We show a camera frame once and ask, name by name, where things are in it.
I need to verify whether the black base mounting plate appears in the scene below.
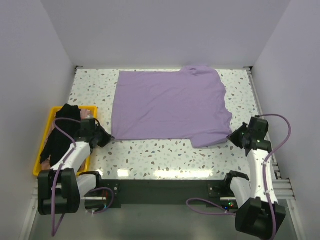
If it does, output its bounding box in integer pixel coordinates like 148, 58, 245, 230
83, 179, 238, 216

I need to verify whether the yellow plastic tray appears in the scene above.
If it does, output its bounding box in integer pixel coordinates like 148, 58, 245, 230
32, 105, 98, 177

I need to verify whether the purple t shirt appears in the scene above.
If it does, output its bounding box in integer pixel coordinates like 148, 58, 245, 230
111, 66, 232, 148

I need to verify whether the black t shirt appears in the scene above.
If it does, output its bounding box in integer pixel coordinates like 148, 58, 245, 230
43, 103, 81, 167

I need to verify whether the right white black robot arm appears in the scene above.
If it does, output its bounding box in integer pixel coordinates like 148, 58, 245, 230
222, 115, 286, 240

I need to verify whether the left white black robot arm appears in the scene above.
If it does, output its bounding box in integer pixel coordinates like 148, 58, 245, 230
37, 118, 114, 216

